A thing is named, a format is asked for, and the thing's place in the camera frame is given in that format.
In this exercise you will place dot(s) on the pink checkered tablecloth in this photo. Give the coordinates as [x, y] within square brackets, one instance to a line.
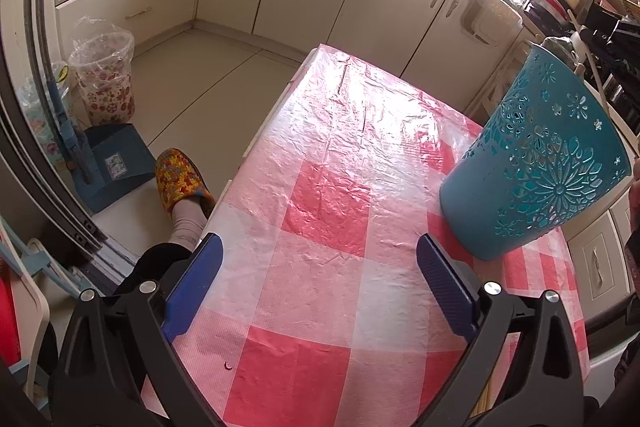
[319, 315]

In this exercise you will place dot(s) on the yellow floral slipper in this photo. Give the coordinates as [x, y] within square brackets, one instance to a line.
[178, 178]

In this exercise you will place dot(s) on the white hanging plastic container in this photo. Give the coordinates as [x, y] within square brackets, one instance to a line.
[491, 22]

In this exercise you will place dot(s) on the teal perforated plastic basket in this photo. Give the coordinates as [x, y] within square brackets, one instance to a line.
[546, 154]

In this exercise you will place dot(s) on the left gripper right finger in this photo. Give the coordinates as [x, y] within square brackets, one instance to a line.
[543, 386]

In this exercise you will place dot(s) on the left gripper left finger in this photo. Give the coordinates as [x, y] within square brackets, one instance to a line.
[118, 366]

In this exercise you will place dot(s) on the floral plastic trash bin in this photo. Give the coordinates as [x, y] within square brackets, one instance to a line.
[100, 57]

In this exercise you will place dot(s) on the blue dustpan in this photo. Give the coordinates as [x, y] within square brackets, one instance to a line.
[113, 161]

